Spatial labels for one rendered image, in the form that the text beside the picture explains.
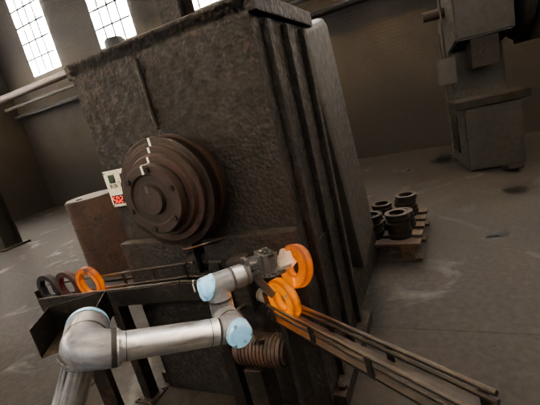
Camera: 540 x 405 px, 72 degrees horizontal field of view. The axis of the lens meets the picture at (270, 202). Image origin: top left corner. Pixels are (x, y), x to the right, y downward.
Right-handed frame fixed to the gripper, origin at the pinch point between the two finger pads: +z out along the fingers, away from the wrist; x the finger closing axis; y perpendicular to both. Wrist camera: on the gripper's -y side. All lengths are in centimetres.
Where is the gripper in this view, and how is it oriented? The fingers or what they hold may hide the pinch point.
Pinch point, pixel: (295, 260)
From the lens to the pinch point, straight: 134.0
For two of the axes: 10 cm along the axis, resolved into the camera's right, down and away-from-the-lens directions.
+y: -1.4, -9.6, -2.3
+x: -5.0, -1.3, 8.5
